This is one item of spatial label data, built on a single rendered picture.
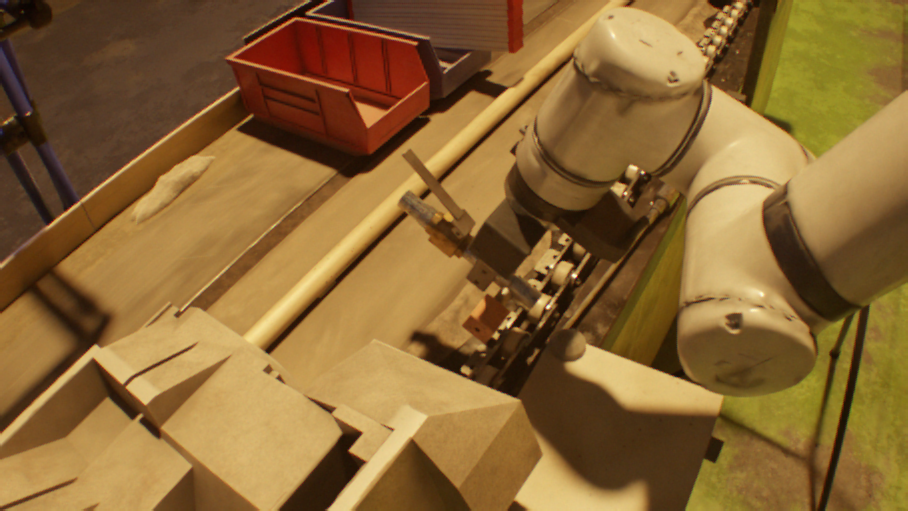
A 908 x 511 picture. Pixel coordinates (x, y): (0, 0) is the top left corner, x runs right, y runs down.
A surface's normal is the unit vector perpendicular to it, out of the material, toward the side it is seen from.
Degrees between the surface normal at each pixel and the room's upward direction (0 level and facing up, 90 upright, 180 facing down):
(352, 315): 0
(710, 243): 56
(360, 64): 88
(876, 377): 0
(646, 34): 20
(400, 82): 88
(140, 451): 10
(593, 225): 25
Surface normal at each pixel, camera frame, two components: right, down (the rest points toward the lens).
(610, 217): 0.30, -0.47
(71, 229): 0.83, 0.36
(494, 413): 0.63, -0.12
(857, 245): -0.64, 0.39
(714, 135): -0.10, 0.20
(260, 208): -0.06, -0.69
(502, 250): -0.56, 0.62
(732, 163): -0.43, -0.70
